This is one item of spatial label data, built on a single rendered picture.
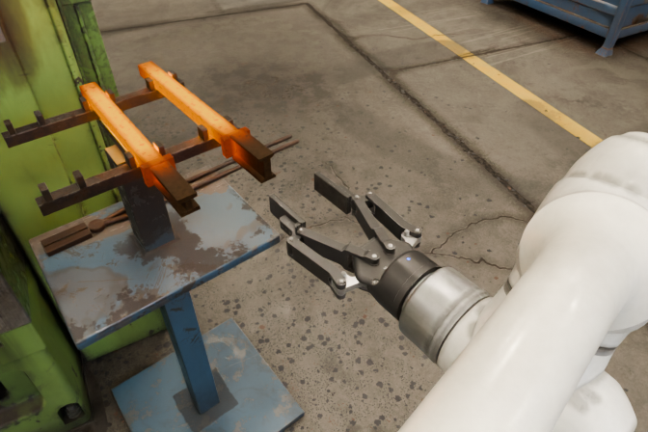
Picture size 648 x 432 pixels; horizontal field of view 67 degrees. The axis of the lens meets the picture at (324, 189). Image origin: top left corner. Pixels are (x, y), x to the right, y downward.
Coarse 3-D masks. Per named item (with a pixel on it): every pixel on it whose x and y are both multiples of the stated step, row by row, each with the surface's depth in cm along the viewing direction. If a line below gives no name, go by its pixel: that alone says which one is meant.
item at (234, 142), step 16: (144, 64) 95; (160, 80) 90; (176, 96) 85; (192, 96) 85; (192, 112) 82; (208, 112) 81; (208, 128) 79; (224, 128) 77; (240, 128) 76; (224, 144) 74; (240, 144) 72; (256, 144) 72; (240, 160) 75; (256, 160) 71; (256, 176) 72; (272, 176) 73
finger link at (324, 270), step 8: (288, 240) 58; (296, 240) 58; (296, 248) 57; (304, 248) 57; (296, 256) 58; (304, 256) 57; (312, 256) 56; (320, 256) 56; (304, 264) 58; (312, 264) 56; (320, 264) 55; (328, 264) 55; (312, 272) 57; (320, 272) 56; (328, 272) 54; (336, 272) 54; (328, 280) 55; (336, 280) 54; (344, 280) 53; (344, 288) 53; (336, 296) 55; (344, 296) 54
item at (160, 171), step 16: (96, 96) 85; (96, 112) 84; (112, 112) 81; (112, 128) 79; (128, 128) 77; (128, 144) 74; (144, 144) 74; (144, 160) 71; (160, 160) 70; (144, 176) 70; (160, 176) 67; (176, 176) 67; (176, 192) 65; (192, 192) 65; (176, 208) 66; (192, 208) 66
